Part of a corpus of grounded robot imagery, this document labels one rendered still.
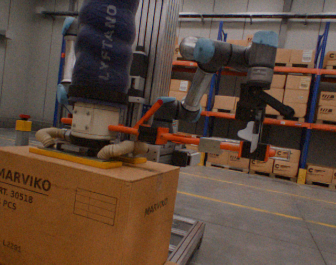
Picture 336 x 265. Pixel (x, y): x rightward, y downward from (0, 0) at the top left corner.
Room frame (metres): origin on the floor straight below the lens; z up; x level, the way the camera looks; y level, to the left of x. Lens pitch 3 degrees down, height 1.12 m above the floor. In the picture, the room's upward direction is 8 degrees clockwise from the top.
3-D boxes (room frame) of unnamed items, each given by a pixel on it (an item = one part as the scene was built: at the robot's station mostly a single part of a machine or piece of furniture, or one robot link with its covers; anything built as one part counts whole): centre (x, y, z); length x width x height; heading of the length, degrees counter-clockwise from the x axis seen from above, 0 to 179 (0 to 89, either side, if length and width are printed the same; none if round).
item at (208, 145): (0.90, -0.14, 1.07); 0.07 x 0.07 x 0.04; 68
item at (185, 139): (1.11, 0.06, 1.07); 0.93 x 0.30 x 0.04; 68
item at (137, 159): (1.16, 0.25, 0.97); 0.34 x 0.10 x 0.05; 68
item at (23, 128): (1.89, 0.99, 0.50); 0.07 x 0.07 x 1.00; 68
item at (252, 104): (0.86, -0.24, 1.21); 0.09 x 0.08 x 0.12; 68
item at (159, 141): (0.98, 0.06, 1.07); 0.10 x 0.08 x 0.06; 158
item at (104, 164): (0.99, 0.33, 0.97); 0.34 x 0.10 x 0.05; 68
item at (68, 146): (1.07, 0.29, 1.01); 0.34 x 0.25 x 0.06; 68
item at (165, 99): (1.62, 0.04, 1.20); 0.13 x 0.12 x 0.14; 102
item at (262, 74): (0.86, -0.25, 1.30); 0.08 x 0.08 x 0.05
